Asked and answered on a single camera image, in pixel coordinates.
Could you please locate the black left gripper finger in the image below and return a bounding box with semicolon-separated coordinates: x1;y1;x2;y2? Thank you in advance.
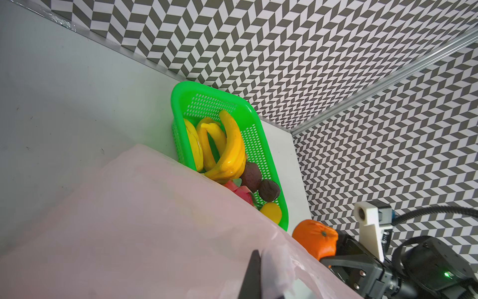
238;249;261;299

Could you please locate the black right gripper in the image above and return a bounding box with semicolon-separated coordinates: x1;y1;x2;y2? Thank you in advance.
320;234;418;299

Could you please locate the orange fake mandarin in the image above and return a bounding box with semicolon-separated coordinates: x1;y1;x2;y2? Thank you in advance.
292;219;339;260

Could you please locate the yellow fake lemon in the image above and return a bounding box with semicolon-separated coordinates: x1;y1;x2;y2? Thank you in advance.
260;203;283;224

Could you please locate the pink plastic bag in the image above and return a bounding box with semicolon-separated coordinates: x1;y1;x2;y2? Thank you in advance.
1;145;357;299

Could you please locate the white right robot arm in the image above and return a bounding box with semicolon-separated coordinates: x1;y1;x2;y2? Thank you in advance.
321;235;478;299

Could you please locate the dark purple fake fruit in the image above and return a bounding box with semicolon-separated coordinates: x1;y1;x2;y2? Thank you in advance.
258;179;281;203
240;161;263;193

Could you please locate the yellow fake banana bunch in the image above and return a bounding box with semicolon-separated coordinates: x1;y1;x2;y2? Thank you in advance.
197;110;246;184

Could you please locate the yellow fake starfruit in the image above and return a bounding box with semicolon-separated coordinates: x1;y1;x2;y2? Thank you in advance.
184;119;204;172

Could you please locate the green plastic basket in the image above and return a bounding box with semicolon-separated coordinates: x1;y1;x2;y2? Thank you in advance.
170;80;290;232

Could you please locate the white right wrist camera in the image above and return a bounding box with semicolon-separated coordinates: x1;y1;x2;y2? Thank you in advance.
354;199;393;262

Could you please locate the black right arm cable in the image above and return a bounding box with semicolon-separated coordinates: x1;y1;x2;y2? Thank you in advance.
390;205;478;227

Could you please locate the aluminium corner post right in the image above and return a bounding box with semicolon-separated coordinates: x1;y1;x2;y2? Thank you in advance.
290;27;478;136

